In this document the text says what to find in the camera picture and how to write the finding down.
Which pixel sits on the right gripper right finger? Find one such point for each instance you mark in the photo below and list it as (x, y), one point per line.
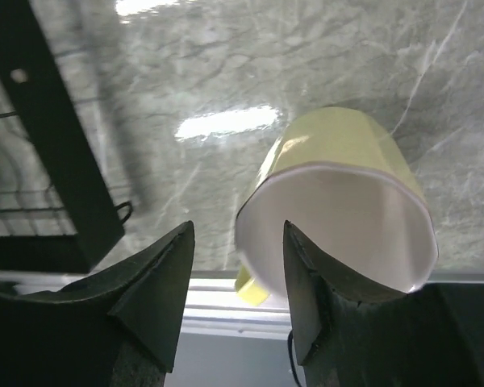
(348, 330)

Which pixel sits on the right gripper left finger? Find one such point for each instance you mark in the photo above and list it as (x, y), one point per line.
(118, 327)

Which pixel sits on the yellow mug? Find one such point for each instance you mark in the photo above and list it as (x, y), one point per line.
(338, 176)

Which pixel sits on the aluminium mounting rail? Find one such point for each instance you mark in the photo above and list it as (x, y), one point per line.
(212, 306)

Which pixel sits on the black wire dish rack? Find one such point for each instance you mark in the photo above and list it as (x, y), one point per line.
(60, 212)

